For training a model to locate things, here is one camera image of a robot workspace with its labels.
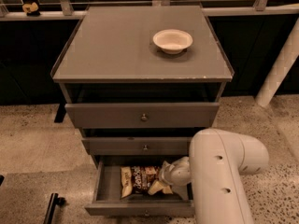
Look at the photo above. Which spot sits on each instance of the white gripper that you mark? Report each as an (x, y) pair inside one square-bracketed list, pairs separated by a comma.
[(176, 174)]

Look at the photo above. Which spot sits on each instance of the brown sea salt chip bag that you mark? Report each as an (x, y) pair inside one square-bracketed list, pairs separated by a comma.
[(138, 179)]

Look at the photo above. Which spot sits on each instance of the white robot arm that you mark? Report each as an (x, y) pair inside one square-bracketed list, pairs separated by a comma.
[(213, 167)]

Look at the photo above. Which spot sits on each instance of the grey bottom drawer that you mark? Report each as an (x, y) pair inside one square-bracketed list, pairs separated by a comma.
[(107, 199)]

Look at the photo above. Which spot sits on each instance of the grey drawer cabinet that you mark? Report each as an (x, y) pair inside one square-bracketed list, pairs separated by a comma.
[(111, 59)]

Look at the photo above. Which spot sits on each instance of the black bar on floor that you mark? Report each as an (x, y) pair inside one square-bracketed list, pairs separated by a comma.
[(55, 200)]

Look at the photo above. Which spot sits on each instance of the white paper bowl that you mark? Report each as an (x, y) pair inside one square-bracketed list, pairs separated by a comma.
[(172, 41)]

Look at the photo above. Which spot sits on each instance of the white diagonal pole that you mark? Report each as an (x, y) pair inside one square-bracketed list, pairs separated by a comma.
[(281, 67)]

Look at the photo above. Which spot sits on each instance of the small yellow black object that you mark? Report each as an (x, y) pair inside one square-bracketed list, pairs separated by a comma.
[(31, 9)]

